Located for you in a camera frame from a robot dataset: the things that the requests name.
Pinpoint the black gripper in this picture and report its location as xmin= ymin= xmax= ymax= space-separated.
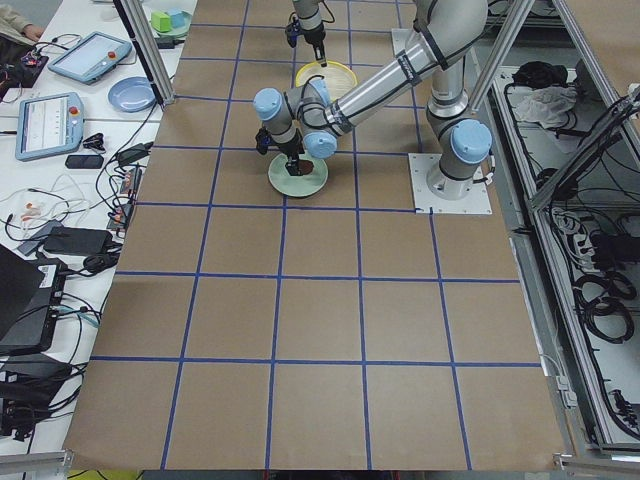
xmin=255 ymin=127 xmax=304 ymax=176
xmin=285 ymin=19 xmax=328 ymax=67

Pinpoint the yellow bamboo steamer layer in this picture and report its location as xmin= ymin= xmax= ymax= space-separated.
xmin=295 ymin=60 xmax=358 ymax=101

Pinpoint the brown bun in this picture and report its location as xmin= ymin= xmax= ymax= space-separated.
xmin=298 ymin=159 xmax=314 ymax=176

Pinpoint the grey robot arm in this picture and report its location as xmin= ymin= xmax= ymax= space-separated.
xmin=253 ymin=1 xmax=488 ymax=176
xmin=285 ymin=0 xmax=327 ymax=67

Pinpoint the light green plate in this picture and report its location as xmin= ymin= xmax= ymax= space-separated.
xmin=268 ymin=153 xmax=329 ymax=198

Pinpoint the blue foam cube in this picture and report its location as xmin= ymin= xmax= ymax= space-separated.
xmin=165 ymin=8 xmax=187 ymax=29

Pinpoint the green bowl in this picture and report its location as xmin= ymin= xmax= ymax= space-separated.
xmin=150 ymin=9 xmax=192 ymax=38

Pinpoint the green foam cube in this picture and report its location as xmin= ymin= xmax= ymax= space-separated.
xmin=150 ymin=11 xmax=173 ymax=33

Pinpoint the black power adapter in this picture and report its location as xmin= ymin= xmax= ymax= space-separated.
xmin=115 ymin=142 xmax=153 ymax=167

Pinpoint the blue plate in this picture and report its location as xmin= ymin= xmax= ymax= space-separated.
xmin=107 ymin=76 xmax=156 ymax=113

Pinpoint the black smartphone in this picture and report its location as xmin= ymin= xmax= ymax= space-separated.
xmin=65 ymin=154 xmax=104 ymax=170

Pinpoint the upper teach pendant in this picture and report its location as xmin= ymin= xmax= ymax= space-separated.
xmin=48 ymin=32 xmax=132 ymax=85

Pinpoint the teach pendant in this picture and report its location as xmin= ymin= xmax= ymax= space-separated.
xmin=15 ymin=92 xmax=84 ymax=162
xmin=48 ymin=32 xmax=132 ymax=85

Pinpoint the black power brick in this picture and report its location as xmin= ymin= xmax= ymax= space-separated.
xmin=43 ymin=226 xmax=112 ymax=256

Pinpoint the white crumpled cloth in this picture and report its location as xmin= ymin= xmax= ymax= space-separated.
xmin=514 ymin=86 xmax=578 ymax=129

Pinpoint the lower teach pendant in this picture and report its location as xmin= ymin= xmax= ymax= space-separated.
xmin=15 ymin=92 xmax=84 ymax=162

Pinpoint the black laptop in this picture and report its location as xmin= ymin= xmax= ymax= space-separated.
xmin=1 ymin=246 xmax=67 ymax=356

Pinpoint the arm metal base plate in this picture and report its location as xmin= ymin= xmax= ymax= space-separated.
xmin=391 ymin=28 xmax=421 ymax=55
xmin=408 ymin=153 xmax=492 ymax=215

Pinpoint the aluminium frame post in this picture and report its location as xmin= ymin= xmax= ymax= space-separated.
xmin=113 ymin=0 xmax=175 ymax=109

